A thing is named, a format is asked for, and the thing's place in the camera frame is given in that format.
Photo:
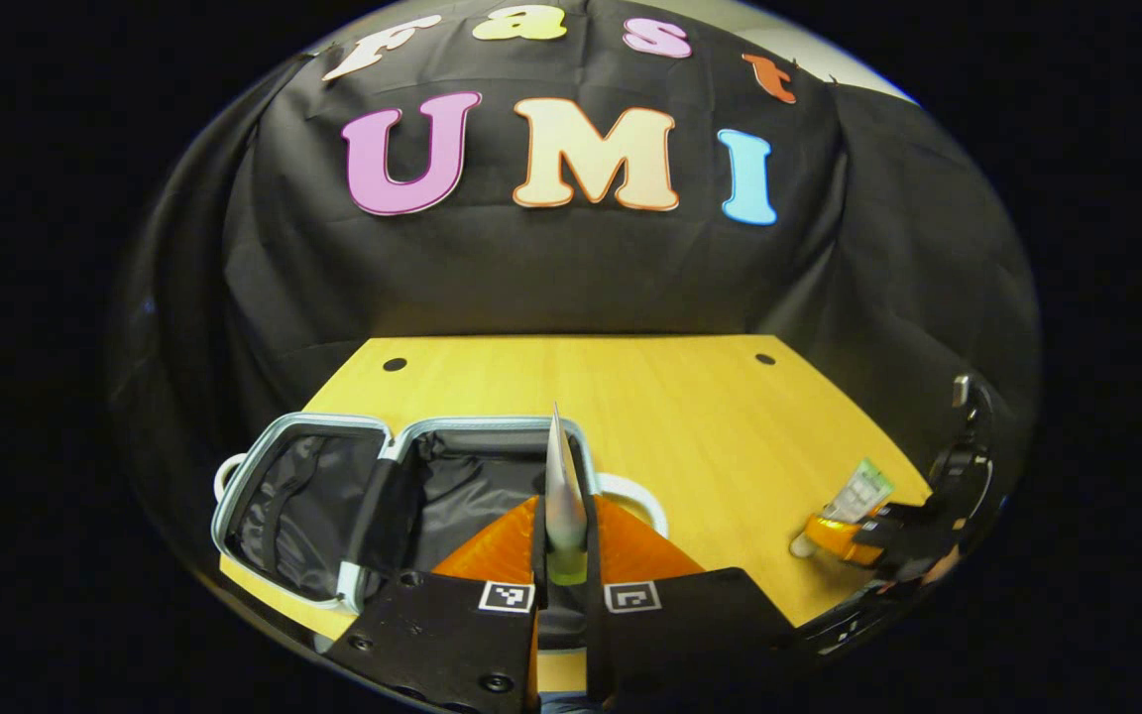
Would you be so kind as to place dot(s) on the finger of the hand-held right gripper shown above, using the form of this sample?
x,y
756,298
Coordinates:
x,y
903,531

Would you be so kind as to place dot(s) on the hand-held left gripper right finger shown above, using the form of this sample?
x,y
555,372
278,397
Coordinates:
x,y
690,635

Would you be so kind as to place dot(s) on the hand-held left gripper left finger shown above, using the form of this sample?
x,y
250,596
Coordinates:
x,y
442,635

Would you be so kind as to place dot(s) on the white green tube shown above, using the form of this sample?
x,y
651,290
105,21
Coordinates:
x,y
863,488

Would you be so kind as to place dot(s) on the white suitcase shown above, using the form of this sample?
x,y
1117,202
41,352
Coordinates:
x,y
472,486

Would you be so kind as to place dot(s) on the silver tube with green cap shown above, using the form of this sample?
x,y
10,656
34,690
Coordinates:
x,y
564,496

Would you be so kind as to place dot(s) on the black backdrop cloth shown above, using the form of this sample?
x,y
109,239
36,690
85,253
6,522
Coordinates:
x,y
551,268

